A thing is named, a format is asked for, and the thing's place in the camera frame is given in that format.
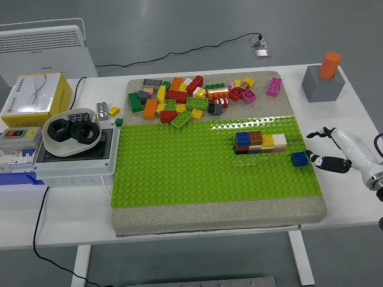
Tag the small dark green brick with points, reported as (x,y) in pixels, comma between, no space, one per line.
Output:
(118,122)

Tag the magenta square toy brick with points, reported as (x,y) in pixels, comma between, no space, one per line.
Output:
(249,96)

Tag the orange stacked toy brick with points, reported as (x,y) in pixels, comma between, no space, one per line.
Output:
(266,150)

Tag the white bowl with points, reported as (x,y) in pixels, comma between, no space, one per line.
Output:
(67,149)

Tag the light green square brick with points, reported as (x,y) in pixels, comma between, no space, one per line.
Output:
(170,105)

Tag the red square toy brick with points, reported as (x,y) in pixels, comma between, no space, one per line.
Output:
(235,94)

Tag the pink long toy brick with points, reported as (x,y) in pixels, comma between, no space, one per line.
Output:
(274,87)

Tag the grey sloped toy brick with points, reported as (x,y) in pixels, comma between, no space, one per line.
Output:
(144,96)

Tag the red stacked toy brick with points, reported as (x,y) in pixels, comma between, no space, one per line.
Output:
(241,148)

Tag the grey electrical enclosure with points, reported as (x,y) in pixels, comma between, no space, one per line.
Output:
(74,170)

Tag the orange cylinder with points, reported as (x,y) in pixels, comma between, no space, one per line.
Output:
(329,65)

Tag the light green long brick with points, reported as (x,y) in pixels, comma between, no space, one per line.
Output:
(197,103)
(181,119)

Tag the red and white brick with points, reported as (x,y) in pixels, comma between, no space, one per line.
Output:
(222,102)

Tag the pink and yellow brick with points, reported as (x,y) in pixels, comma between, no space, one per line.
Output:
(148,90)

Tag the tan toy brick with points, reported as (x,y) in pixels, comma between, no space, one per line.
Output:
(244,86)

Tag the closed floor socket plate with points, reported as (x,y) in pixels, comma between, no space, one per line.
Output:
(261,53)

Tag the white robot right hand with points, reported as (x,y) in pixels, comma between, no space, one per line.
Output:
(353,149)

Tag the light grey toy brick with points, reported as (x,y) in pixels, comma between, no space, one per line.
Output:
(102,111)

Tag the blue square toy brick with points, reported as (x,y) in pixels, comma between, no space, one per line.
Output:
(299,159)

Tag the grey cube holder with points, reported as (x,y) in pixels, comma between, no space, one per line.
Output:
(321,89)

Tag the orange long toy brick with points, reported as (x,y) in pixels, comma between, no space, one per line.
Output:
(150,109)

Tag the white and yellow brick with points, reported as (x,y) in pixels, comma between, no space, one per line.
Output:
(200,92)

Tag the small yellow toy brick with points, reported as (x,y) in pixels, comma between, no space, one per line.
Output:
(237,82)

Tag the large black hex nut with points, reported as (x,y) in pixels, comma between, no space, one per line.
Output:
(83,133)
(59,129)

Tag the small green toy brick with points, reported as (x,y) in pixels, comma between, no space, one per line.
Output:
(166,85)

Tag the white stacked toy brick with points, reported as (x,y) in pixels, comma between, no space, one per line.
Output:
(255,146)
(279,139)

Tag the brown toy brick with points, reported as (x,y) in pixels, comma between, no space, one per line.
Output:
(255,137)

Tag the white circuit breaker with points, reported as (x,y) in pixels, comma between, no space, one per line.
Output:
(18,158)

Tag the yellow and white carton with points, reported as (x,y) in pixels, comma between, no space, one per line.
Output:
(33,98)

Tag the yellow stacked toy brick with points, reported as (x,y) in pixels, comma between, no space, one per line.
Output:
(267,141)

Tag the dark green long brick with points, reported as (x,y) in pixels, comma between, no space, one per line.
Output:
(134,102)

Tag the small black block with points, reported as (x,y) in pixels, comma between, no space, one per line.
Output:
(78,116)

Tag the dark grey toy brick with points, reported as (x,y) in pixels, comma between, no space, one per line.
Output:
(215,109)

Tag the grey-brown mat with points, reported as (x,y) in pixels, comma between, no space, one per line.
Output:
(215,216)

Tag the grey push-button switch box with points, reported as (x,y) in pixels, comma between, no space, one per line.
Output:
(19,139)

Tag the small white toy brick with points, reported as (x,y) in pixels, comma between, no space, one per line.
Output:
(187,80)

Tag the dark green thin brick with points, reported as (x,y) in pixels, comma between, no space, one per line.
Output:
(215,86)

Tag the grey flat toy plate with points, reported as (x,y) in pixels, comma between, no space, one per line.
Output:
(152,83)

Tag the blue low stacked brick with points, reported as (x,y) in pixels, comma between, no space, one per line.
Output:
(253,151)

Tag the white panel heater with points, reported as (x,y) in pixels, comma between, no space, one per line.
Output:
(45,53)

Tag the small pink toy brick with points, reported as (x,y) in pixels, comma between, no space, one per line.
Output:
(232,85)

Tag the green studded baseplate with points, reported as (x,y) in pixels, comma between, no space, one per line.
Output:
(185,167)

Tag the open floor socket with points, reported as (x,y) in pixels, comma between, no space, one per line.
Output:
(258,42)

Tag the shiny orange long brick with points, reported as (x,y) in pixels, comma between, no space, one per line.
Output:
(218,94)

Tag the pink stacked toy brick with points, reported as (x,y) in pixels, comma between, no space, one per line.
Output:
(279,150)

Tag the white table leg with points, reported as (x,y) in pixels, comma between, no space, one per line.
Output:
(300,257)
(81,266)

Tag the blue stacked toy brick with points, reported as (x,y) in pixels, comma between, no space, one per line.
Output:
(242,139)

